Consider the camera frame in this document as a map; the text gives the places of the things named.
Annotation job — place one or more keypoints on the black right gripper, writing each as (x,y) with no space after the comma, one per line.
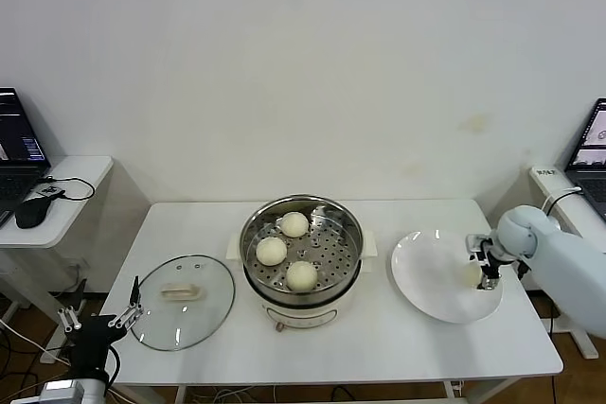
(491,266)

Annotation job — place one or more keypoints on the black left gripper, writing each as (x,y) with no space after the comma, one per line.
(92,335)

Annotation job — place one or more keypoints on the white steamed baozi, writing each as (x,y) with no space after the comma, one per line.
(271,251)
(471,276)
(301,276)
(294,224)

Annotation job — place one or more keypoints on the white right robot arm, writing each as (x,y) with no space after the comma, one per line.
(558,262)

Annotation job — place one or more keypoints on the perforated steel steamer basket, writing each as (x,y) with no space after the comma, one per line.
(331,257)

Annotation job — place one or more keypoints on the white round plate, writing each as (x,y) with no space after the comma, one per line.
(412,252)

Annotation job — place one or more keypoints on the white side table with label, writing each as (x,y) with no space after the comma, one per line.
(568,207)

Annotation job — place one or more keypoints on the black computer mouse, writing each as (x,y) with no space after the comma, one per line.
(30,212)

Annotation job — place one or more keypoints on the white side table with mouse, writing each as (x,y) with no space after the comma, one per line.
(76,172)

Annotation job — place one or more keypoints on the grey laptop with light screen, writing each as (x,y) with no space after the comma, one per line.
(592,148)

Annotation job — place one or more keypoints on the black laptop with dark screen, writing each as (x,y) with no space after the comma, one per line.
(19,139)

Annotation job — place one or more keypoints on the white electric cooker pot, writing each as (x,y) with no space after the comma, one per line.
(303,314)

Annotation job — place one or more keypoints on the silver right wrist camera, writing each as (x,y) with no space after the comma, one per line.
(473,243)

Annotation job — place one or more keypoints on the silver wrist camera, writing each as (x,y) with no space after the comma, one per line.
(473,243)
(61,391)

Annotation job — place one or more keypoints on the white wall socket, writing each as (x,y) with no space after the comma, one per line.
(76,263)

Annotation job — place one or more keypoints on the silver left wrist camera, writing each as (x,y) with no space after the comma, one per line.
(61,391)

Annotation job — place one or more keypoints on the white table frame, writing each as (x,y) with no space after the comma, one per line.
(181,394)

